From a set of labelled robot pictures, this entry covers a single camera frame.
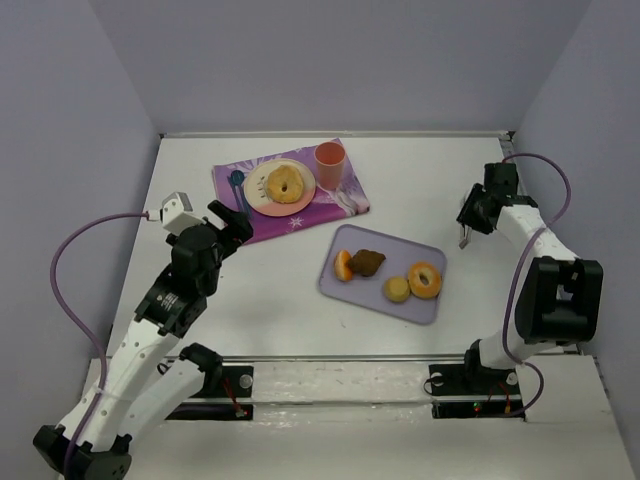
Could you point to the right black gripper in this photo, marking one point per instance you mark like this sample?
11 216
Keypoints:
471 216

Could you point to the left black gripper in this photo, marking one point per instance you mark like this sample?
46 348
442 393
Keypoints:
232 225

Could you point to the metal serving tongs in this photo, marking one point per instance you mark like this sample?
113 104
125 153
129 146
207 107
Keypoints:
465 236

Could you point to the large yellow ring bread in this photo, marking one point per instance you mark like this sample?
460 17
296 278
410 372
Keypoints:
285 185

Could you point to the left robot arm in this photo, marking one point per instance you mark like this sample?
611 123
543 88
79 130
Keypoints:
96 439

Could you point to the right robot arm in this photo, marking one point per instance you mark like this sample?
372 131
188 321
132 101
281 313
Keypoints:
555 295

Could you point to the dark blue plastic knife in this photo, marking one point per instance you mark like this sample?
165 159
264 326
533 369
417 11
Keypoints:
234 193

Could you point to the dark blue plastic fork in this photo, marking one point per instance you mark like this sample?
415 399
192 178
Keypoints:
245 204

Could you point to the dark blue plastic spoon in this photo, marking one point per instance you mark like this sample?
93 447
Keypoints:
237 178

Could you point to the cream and pink plate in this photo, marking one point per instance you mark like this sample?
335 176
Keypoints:
255 189

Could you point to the glazed orange donut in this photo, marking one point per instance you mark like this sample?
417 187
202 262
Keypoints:
425 281

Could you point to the small round yellow bun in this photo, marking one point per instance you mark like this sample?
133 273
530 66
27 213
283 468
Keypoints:
396 289

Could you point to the pink plastic cup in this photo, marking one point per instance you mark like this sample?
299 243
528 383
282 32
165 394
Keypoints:
330 160

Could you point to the orange sesame bun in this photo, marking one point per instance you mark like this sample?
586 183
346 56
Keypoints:
341 266

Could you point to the brown chocolate pastry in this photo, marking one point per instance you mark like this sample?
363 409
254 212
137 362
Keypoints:
366 262

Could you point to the lavender serving tray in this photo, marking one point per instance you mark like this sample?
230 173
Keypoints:
400 254

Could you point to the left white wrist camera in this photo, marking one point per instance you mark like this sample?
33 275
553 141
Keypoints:
177 214

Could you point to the metal table edge rail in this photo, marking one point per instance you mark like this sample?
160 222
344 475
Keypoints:
499 134

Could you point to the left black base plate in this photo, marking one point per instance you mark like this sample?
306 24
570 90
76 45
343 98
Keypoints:
228 398

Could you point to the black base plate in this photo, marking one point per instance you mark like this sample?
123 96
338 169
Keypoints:
459 395
228 398

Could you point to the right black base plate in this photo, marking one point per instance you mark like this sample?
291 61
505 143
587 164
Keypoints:
459 395

